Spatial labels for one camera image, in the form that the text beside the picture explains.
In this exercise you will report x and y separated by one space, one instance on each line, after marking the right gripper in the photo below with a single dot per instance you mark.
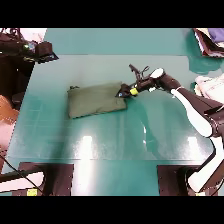
128 90

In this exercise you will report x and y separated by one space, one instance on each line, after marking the green shirt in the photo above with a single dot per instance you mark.
96 100

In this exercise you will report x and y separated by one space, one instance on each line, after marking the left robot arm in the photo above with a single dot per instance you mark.
20 181

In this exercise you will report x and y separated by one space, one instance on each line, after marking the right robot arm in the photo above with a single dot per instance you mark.
196 115

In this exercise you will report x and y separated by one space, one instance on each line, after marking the white garment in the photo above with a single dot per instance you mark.
211 88

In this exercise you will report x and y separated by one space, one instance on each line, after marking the purple garment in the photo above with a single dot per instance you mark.
217 34

